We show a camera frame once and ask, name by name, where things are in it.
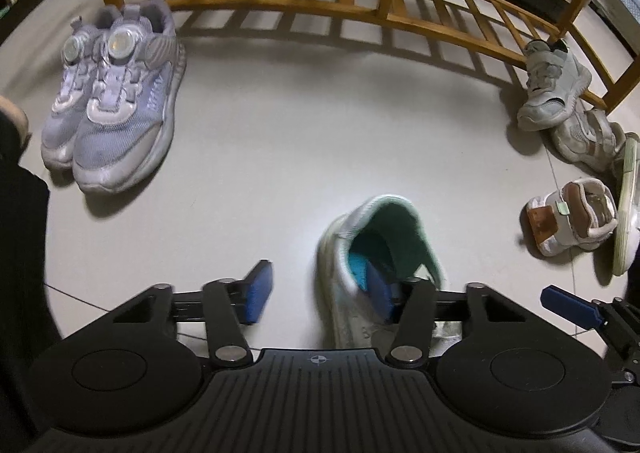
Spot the lavender dial sneaker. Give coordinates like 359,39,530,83
40,17,108,171
72,0,187,194

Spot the white beige velcro sneaker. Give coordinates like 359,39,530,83
526,177,618,258

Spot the white grey velcro sneaker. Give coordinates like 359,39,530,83
516,39,593,132
550,108,628,177

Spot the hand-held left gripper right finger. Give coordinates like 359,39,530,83
367,260,531,368

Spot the white sneaker green lining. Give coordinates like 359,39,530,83
612,133,640,277
317,194,463,350

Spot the person's black trouser leg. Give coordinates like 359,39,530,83
0,133,66,453

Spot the black slipper tan sole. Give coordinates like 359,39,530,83
0,95,31,154

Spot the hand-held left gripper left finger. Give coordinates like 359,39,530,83
112,259,275,368

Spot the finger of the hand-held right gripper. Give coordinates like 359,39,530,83
541,284,608,334

